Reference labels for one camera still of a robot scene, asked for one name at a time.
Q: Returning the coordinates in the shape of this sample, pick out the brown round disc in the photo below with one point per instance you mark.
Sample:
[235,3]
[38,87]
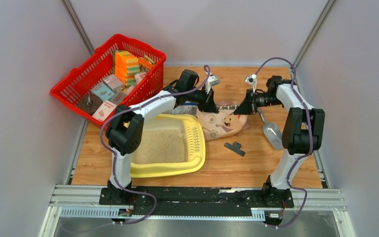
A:
[89,103]

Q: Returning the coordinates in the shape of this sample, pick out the metal litter scoop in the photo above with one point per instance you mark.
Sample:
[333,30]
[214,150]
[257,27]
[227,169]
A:
[272,132]

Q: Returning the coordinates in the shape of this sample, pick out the grey pink small box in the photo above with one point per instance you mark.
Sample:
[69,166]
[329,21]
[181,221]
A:
[113,83]

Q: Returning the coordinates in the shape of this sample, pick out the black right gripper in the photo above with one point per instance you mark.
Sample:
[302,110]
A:
[246,108]

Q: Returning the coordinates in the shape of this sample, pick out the orange yellow sponge pack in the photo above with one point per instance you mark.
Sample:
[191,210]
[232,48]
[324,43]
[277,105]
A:
[126,66]

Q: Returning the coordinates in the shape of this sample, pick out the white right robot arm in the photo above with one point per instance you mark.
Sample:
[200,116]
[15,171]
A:
[301,136]

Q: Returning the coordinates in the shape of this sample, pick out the yellow plastic litter box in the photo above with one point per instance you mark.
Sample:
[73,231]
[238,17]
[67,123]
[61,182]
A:
[171,145]

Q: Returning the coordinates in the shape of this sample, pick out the pink cat litter bag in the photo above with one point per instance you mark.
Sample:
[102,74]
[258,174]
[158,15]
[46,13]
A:
[224,123]

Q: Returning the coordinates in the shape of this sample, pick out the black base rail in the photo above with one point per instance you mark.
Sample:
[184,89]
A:
[195,201]

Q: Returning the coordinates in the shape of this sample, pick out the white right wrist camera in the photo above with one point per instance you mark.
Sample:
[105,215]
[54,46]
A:
[252,81]

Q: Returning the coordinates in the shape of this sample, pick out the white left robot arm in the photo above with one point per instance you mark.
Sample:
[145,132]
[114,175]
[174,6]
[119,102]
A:
[124,128]

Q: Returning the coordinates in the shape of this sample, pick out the black bag clip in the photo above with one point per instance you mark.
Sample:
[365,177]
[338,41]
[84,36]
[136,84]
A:
[235,147]

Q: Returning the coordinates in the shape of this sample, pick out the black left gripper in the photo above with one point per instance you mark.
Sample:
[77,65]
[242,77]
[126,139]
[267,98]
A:
[207,104]

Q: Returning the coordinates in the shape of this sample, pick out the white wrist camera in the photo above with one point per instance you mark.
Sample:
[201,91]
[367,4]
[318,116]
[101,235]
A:
[252,81]
[211,81]

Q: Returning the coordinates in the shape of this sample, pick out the teal small box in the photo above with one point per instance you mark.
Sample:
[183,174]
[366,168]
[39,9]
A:
[102,91]

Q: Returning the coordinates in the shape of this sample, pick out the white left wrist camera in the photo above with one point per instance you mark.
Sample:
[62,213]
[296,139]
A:
[211,81]

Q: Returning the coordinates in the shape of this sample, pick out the blue chips bag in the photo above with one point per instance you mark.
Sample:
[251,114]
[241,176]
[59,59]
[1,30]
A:
[188,108]

